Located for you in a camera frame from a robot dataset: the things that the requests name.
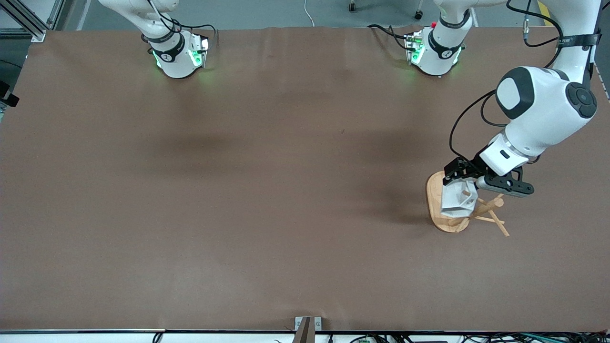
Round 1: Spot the grey metal bracket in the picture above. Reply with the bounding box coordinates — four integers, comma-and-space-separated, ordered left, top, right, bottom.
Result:
295, 316, 323, 332

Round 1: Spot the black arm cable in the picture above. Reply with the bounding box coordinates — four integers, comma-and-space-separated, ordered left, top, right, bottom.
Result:
143, 0, 218, 48
448, 0, 565, 165

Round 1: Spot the aluminium frame post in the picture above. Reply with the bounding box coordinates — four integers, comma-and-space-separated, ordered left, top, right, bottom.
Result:
0, 0, 65, 42

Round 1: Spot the black cable bundle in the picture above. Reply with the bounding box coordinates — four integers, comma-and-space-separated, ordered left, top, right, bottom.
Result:
350, 332, 610, 343

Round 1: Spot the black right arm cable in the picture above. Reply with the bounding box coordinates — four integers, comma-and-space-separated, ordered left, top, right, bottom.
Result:
143, 0, 218, 48

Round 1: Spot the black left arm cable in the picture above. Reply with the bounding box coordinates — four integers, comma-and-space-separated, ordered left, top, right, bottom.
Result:
448, 0, 565, 165

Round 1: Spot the dark camera pole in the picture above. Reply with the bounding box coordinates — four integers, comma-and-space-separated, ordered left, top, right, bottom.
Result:
292, 318, 315, 343

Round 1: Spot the brown table cover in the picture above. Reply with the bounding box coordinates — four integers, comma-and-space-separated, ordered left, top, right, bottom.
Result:
0, 26, 610, 333

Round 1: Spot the white faceted cup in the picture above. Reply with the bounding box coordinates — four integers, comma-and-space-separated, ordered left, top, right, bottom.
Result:
440, 180, 479, 219

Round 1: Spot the wooden cup rack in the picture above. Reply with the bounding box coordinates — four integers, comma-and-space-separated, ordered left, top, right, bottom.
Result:
426, 171, 516, 238

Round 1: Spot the black left base cable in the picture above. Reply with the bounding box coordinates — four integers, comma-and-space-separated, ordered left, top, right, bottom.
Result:
367, 23, 413, 51

